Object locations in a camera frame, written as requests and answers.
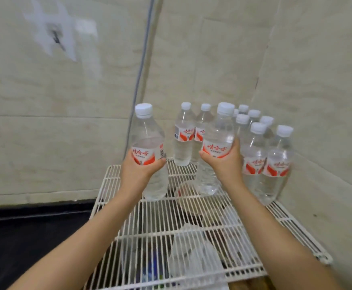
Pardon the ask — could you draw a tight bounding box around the person's left hand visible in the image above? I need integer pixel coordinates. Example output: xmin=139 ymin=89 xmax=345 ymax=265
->
xmin=119 ymin=148 xmax=167 ymax=201

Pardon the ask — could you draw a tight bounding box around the person's right hand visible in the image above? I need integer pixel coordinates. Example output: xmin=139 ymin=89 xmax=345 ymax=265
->
xmin=199 ymin=137 xmax=245 ymax=191

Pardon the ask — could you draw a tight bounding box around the red-label water bottle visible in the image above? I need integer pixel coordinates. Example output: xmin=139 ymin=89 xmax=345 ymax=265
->
xmin=194 ymin=102 xmax=236 ymax=197
xmin=130 ymin=103 xmax=170 ymax=202

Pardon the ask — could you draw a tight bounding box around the person's left forearm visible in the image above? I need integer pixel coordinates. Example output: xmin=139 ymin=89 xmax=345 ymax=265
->
xmin=8 ymin=190 xmax=144 ymax=290

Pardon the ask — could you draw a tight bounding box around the person's right forearm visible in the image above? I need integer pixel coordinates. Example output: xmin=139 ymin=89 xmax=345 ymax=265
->
xmin=224 ymin=183 xmax=343 ymax=290

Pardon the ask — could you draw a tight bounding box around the round brown bowl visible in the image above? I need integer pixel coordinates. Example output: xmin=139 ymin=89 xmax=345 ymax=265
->
xmin=175 ymin=180 xmax=225 ymax=221

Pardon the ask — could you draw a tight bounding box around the cluster of water bottles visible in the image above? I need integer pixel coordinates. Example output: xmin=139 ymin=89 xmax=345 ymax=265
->
xmin=173 ymin=101 xmax=294 ymax=206

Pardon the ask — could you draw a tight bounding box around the clear plastic bag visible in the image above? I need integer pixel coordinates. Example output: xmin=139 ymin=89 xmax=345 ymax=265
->
xmin=167 ymin=223 xmax=228 ymax=290

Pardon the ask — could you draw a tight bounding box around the blue package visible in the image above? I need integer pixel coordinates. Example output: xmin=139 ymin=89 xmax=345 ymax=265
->
xmin=141 ymin=252 xmax=166 ymax=283

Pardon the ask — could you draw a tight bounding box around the white wire shelf rack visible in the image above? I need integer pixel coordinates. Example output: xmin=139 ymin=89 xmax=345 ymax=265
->
xmin=83 ymin=158 xmax=334 ymax=290

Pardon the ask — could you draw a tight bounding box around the grey wall cable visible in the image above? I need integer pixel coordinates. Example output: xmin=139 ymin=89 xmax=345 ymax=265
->
xmin=123 ymin=0 xmax=158 ymax=160

